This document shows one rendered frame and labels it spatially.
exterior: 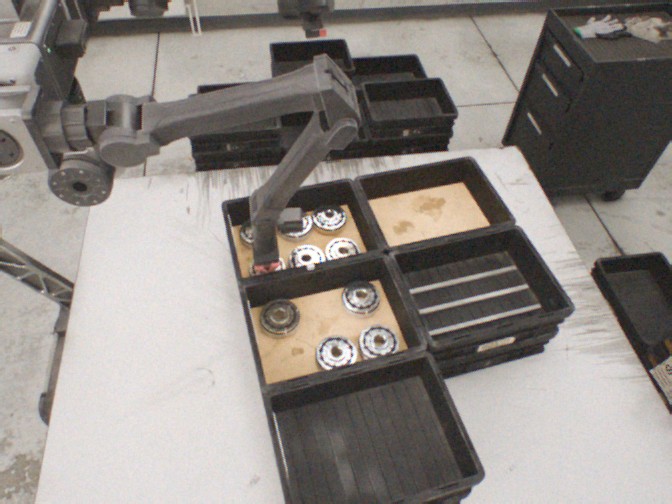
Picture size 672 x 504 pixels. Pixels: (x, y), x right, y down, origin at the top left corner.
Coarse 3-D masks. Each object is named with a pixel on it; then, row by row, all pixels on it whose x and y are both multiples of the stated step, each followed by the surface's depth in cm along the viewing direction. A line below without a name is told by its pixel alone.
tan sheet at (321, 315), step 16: (304, 304) 140; (320, 304) 140; (336, 304) 140; (384, 304) 141; (256, 320) 137; (304, 320) 137; (320, 320) 137; (336, 320) 137; (352, 320) 137; (368, 320) 138; (384, 320) 138; (256, 336) 134; (304, 336) 134; (320, 336) 134; (352, 336) 134; (400, 336) 135; (272, 352) 131; (288, 352) 131; (304, 352) 131; (272, 368) 128; (288, 368) 128; (304, 368) 128
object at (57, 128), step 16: (32, 96) 83; (32, 112) 81; (48, 112) 84; (64, 112) 85; (80, 112) 85; (32, 128) 82; (48, 128) 84; (64, 128) 85; (80, 128) 85; (48, 144) 85; (64, 144) 86; (80, 144) 88; (48, 160) 87
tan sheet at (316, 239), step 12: (312, 216) 160; (348, 216) 161; (240, 228) 157; (276, 228) 157; (348, 228) 158; (240, 240) 154; (312, 240) 154; (324, 240) 154; (360, 240) 155; (240, 252) 151; (252, 252) 151; (288, 252) 151; (324, 252) 152; (240, 264) 148; (288, 264) 149
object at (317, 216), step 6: (330, 204) 159; (318, 210) 158; (324, 210) 158; (336, 210) 158; (342, 210) 158; (318, 216) 156; (342, 216) 157; (318, 222) 155; (324, 222) 155; (330, 222) 155; (336, 222) 155; (342, 222) 155; (324, 228) 153; (330, 228) 153; (336, 228) 154
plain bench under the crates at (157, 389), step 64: (128, 192) 183; (192, 192) 184; (512, 192) 188; (128, 256) 165; (192, 256) 166; (576, 256) 170; (128, 320) 151; (192, 320) 151; (576, 320) 154; (64, 384) 138; (128, 384) 138; (192, 384) 139; (256, 384) 139; (448, 384) 141; (512, 384) 141; (576, 384) 141; (640, 384) 142; (64, 448) 128; (128, 448) 128; (192, 448) 128; (256, 448) 129; (512, 448) 130; (576, 448) 130; (640, 448) 131
